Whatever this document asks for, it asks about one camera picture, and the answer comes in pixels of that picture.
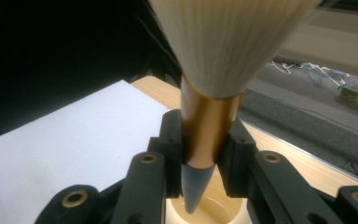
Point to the white table sheet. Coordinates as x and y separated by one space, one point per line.
59 140

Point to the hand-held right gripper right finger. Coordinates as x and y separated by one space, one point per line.
239 161

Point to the green packet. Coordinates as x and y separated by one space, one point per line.
352 91

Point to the bluish clear plastic bag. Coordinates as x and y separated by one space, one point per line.
320 73

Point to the cream ribbed brush holder cup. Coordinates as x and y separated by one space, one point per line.
217 208

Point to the makeup brush with gold ferrule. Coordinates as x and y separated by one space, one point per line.
223 46

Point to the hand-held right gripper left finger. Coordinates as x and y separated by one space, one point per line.
172 149

